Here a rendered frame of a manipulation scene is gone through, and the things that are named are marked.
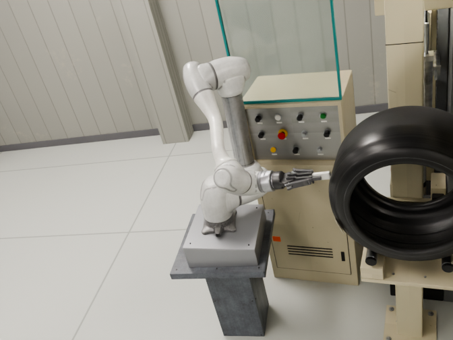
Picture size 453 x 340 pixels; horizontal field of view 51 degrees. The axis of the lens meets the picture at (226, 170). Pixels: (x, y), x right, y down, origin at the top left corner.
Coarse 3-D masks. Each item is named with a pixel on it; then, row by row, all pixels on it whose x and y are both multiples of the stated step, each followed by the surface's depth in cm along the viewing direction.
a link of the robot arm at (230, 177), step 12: (204, 96) 214; (204, 108) 214; (216, 108) 214; (216, 120) 209; (216, 132) 202; (216, 144) 195; (216, 156) 192; (228, 156) 192; (216, 168) 190; (228, 168) 183; (240, 168) 188; (216, 180) 184; (228, 180) 182; (240, 180) 185; (228, 192) 188; (240, 192) 191
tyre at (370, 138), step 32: (384, 128) 166; (416, 128) 160; (448, 128) 161; (352, 160) 169; (384, 160) 162; (416, 160) 158; (448, 160) 154; (352, 192) 173; (448, 192) 195; (352, 224) 181; (384, 224) 203; (416, 224) 201; (448, 224) 192; (416, 256) 180
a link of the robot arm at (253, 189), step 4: (248, 172) 196; (252, 172) 198; (256, 172) 200; (252, 176) 196; (256, 176) 198; (252, 180) 195; (256, 180) 197; (252, 184) 195; (256, 184) 197; (252, 188) 196; (256, 188) 198; (248, 192) 197; (252, 192) 198; (256, 192) 200; (260, 192) 200
